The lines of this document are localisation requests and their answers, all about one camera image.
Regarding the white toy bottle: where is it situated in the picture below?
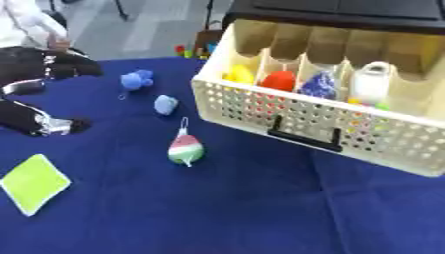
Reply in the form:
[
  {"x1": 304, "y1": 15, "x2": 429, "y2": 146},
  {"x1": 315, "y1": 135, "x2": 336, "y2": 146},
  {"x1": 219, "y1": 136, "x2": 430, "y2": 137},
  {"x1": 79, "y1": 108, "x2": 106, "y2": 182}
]
[{"x1": 349, "y1": 61, "x2": 396, "y2": 105}]

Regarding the red soft toy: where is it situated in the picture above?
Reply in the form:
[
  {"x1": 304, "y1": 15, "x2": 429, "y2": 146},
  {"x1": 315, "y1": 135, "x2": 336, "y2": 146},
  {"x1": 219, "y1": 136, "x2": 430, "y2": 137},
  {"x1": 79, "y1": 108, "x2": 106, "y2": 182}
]
[{"x1": 257, "y1": 70, "x2": 299, "y2": 93}]

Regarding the black cabinet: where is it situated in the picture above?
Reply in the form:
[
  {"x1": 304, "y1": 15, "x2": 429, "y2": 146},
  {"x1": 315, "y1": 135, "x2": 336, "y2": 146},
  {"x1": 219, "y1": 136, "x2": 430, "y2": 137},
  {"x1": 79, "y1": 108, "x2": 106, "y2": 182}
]
[{"x1": 221, "y1": 0, "x2": 445, "y2": 36}]

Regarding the watermelon slice soft toy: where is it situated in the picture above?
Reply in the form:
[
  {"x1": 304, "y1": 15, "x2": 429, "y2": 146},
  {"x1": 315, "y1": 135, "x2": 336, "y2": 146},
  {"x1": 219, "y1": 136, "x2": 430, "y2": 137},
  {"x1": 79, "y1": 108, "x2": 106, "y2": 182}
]
[{"x1": 165, "y1": 116, "x2": 208, "y2": 168}]

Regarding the person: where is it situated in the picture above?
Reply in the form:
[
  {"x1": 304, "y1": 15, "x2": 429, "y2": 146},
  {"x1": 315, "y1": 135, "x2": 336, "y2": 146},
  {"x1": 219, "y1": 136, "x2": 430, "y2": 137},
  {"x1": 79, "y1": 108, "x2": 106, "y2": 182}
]
[{"x1": 0, "y1": 0, "x2": 74, "y2": 52}]

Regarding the brown bag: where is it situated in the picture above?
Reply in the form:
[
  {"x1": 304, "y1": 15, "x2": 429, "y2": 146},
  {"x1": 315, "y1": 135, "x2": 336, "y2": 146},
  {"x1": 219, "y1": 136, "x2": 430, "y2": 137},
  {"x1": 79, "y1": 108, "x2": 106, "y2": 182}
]
[{"x1": 191, "y1": 19, "x2": 229, "y2": 58}]

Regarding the blue and white soft toy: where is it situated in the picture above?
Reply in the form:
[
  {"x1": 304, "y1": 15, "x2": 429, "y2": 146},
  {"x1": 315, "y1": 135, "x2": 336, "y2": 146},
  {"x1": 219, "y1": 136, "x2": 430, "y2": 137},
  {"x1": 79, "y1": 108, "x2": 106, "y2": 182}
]
[{"x1": 297, "y1": 70, "x2": 340, "y2": 100}]

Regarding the person's hand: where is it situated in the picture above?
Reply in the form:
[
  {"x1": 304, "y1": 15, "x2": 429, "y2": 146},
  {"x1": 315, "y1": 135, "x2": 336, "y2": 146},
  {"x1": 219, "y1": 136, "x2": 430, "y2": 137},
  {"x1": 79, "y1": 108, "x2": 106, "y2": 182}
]
[{"x1": 45, "y1": 32, "x2": 74, "y2": 52}]

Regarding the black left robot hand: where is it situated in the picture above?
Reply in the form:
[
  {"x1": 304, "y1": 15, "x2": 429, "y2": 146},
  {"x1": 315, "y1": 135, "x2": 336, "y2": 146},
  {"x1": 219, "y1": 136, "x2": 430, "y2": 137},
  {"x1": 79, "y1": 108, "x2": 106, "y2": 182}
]
[{"x1": 0, "y1": 45, "x2": 106, "y2": 137}]

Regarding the black tripod leg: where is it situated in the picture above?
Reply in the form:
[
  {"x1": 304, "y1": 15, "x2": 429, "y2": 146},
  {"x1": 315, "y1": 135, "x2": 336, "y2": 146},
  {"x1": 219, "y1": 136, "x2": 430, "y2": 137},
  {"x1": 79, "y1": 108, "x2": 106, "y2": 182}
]
[{"x1": 111, "y1": 0, "x2": 132, "y2": 22}]

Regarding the pale drawer with compartments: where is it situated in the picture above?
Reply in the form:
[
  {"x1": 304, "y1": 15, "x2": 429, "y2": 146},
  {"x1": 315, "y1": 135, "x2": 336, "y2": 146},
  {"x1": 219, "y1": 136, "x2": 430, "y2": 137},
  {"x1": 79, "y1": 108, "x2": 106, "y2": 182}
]
[{"x1": 189, "y1": 18, "x2": 445, "y2": 178}]

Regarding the blue soft toy with loop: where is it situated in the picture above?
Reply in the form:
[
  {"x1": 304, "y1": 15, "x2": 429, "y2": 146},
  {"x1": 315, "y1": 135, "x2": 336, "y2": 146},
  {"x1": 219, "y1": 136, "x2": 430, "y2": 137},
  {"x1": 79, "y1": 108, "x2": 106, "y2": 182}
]
[{"x1": 118, "y1": 68, "x2": 157, "y2": 101}]

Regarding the yellow soft toy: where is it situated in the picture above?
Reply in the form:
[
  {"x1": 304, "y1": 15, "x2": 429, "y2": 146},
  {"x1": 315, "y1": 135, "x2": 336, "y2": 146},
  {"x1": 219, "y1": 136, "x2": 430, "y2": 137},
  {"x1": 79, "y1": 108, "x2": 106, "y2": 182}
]
[{"x1": 221, "y1": 63, "x2": 257, "y2": 85}]

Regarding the small light blue soft toy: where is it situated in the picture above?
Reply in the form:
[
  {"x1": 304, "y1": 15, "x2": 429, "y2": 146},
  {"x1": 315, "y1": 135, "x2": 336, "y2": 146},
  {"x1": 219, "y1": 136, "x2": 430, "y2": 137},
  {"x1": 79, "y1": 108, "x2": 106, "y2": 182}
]
[{"x1": 151, "y1": 94, "x2": 181, "y2": 117}]

